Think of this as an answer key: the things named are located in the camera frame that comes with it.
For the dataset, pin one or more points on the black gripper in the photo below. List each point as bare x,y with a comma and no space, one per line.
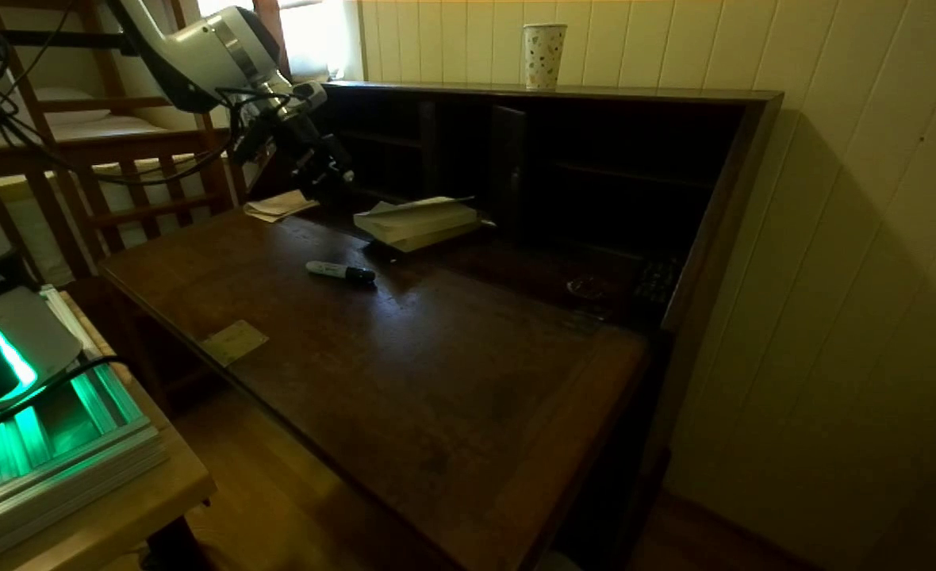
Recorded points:
317,161

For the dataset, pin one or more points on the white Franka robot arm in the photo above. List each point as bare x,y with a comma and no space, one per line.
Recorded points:
213,53

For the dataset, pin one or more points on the grey marker with black cap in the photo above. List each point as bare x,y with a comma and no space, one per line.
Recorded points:
328,270

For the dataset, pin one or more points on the tan sticky note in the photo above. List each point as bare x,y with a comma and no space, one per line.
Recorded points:
237,341

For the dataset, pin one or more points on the dark wooden secretary desk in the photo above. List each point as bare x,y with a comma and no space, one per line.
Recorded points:
437,402

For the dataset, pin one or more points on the dotted white paper cup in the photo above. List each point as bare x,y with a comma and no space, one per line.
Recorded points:
542,59

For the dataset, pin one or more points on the wooden chair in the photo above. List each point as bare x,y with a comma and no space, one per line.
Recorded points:
118,146

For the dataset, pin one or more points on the small light wooden table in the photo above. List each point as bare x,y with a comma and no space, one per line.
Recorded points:
161,497

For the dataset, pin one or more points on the control box with green light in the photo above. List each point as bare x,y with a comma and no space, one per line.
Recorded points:
56,433

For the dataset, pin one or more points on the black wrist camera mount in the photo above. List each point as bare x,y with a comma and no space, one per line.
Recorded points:
272,136

